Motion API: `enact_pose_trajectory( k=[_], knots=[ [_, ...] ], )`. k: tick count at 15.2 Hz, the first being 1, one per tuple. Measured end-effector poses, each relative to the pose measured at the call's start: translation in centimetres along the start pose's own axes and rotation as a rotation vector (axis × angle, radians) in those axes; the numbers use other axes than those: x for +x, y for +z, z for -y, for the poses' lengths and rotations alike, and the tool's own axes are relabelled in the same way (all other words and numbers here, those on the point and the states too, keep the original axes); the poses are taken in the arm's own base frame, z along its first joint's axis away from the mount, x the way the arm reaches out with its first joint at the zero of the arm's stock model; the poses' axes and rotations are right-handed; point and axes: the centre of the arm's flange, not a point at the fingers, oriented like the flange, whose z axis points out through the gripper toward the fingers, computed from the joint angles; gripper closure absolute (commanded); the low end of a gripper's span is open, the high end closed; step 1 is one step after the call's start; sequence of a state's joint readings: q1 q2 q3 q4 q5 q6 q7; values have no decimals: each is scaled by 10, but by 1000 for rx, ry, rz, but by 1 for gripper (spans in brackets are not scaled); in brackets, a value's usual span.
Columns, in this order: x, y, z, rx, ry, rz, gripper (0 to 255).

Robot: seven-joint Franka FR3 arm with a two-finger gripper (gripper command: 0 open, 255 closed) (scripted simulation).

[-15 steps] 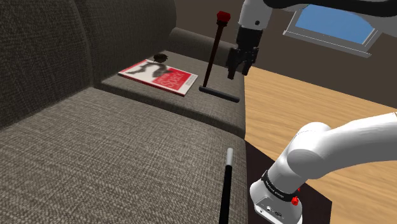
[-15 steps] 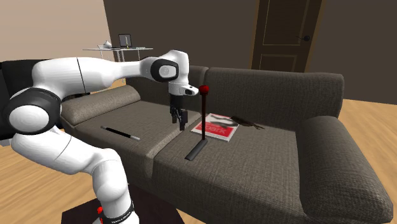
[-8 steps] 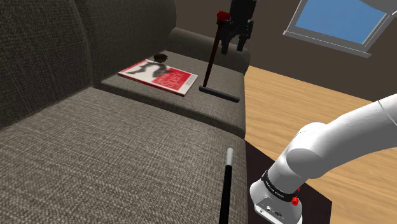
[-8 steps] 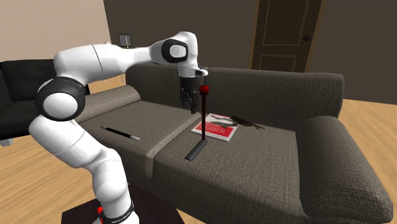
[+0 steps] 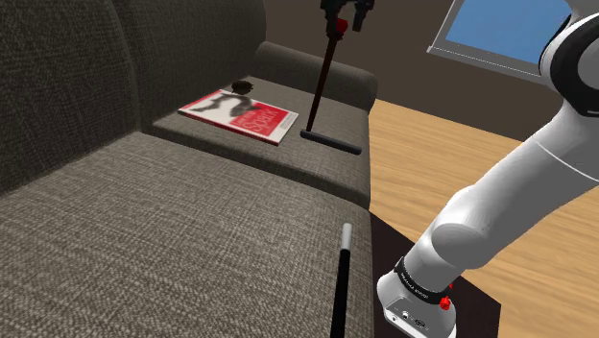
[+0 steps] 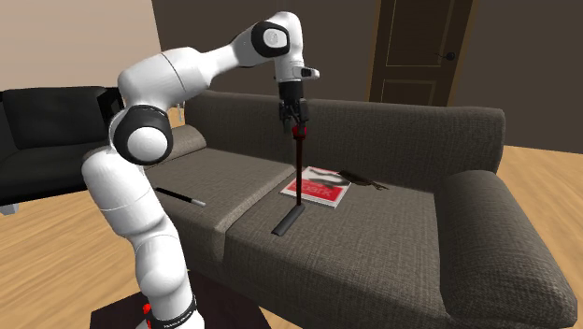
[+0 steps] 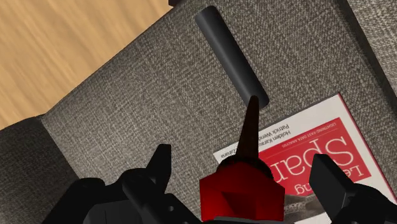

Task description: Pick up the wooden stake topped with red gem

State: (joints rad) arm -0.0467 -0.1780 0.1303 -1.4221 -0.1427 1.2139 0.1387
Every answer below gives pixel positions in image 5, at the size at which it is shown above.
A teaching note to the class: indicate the window with grey frame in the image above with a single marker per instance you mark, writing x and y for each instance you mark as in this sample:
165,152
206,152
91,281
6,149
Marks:
500,26

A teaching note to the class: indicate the small black round thing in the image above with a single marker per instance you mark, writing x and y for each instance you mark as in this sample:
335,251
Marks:
242,86

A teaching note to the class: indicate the red and white magazine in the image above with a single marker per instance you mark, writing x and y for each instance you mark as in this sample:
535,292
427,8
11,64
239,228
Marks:
243,119

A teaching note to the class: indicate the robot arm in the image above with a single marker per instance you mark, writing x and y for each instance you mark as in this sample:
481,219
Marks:
505,196

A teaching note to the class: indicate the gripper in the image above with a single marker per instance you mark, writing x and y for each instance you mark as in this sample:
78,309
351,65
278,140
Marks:
348,2

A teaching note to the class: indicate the grey fabric sofa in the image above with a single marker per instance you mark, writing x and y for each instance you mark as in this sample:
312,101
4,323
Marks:
164,210

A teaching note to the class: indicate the black wand with white tip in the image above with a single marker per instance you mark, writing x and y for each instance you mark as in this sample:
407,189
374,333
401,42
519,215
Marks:
341,285

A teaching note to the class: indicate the black red stick vacuum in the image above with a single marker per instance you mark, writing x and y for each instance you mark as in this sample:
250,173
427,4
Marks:
323,79

